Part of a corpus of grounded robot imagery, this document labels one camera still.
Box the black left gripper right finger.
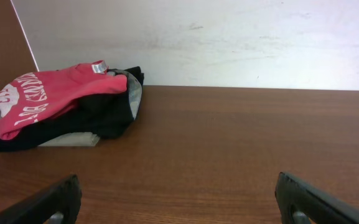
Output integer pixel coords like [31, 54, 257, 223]
[275, 172, 359, 224]

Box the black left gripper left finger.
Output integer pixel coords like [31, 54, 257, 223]
[0, 174, 82, 224]

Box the black folded garment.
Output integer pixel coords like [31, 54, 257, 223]
[0, 67, 144, 152]

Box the red printed t-shirt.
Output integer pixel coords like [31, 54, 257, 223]
[0, 60, 127, 140]

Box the grey folded garment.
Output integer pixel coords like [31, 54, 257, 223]
[0, 112, 100, 147]

